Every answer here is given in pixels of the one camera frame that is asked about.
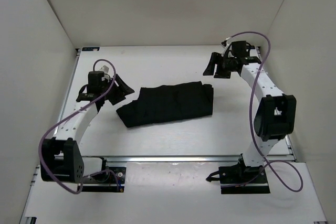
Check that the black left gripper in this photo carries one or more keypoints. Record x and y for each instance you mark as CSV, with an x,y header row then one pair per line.
x,y
123,90

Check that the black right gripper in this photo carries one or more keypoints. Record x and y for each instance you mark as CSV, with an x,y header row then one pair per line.
x,y
216,59

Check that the black pleated skirt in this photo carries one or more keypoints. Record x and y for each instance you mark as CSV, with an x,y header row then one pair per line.
x,y
165,104

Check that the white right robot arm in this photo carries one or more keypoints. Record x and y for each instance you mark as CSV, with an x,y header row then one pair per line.
x,y
274,119

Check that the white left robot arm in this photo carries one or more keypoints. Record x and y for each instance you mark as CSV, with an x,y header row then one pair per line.
x,y
61,152

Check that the left corner marker sticker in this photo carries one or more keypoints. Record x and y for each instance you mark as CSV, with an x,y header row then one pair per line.
x,y
90,48

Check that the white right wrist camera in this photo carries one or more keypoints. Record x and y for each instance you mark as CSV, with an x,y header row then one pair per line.
x,y
226,43

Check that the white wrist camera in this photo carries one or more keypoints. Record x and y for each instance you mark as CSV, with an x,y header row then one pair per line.
x,y
105,70
226,43

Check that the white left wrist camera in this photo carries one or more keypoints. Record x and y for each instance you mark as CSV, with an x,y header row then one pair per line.
x,y
105,70

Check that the aluminium table edge rail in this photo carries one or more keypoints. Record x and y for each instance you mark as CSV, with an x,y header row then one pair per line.
x,y
173,159

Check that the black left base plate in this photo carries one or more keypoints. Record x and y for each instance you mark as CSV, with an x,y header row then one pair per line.
x,y
103,176

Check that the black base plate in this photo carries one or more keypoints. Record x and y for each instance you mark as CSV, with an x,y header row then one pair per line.
x,y
103,176
238,179

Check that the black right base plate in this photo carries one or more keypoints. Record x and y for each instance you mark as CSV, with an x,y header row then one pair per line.
x,y
238,179

